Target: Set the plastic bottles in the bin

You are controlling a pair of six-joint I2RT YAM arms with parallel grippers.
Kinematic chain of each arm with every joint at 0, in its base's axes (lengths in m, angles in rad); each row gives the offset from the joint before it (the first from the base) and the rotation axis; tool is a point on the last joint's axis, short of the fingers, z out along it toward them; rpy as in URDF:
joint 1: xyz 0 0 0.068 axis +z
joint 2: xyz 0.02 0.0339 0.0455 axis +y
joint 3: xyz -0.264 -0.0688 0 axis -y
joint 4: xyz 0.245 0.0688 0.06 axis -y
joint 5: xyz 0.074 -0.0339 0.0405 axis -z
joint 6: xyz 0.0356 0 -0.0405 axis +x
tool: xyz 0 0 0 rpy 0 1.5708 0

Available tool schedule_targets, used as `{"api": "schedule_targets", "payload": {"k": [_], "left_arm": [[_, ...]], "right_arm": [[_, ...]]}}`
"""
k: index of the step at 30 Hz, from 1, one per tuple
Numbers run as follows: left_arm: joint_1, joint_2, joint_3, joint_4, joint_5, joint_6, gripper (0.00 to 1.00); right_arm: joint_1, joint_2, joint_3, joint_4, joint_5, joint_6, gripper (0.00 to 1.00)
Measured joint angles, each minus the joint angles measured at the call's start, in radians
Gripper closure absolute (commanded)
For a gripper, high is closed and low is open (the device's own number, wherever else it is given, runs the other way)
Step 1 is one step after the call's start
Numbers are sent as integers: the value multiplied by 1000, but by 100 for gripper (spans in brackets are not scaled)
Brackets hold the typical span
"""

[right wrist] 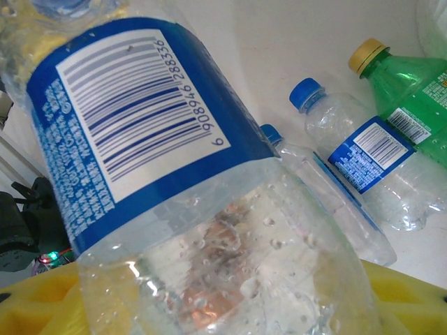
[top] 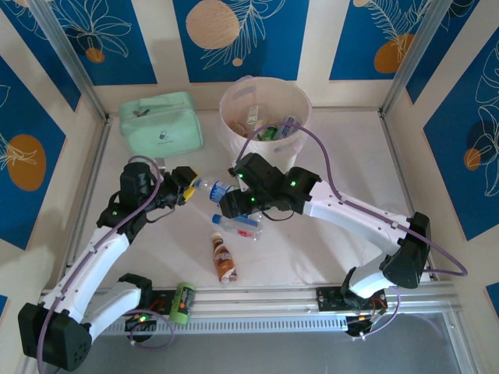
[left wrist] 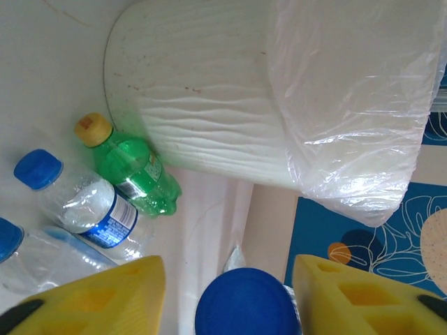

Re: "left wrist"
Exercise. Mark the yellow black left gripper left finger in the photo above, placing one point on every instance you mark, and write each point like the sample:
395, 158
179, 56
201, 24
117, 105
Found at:
87, 303

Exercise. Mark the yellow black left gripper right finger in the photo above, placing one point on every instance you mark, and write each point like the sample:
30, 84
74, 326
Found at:
356, 303

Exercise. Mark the slim clear bottle blue insert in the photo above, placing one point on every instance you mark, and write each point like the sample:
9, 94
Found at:
35, 258

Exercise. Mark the clear bottle blue label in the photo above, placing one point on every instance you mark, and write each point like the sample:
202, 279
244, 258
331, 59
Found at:
91, 199

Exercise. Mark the clear bottle blue-white label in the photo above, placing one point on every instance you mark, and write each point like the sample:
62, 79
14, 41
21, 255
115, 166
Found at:
244, 303

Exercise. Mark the small green soda bottle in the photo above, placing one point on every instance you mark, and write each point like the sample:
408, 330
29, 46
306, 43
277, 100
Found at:
139, 167

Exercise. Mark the white ribbed plastic bin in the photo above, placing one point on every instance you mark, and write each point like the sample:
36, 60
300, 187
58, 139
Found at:
209, 104

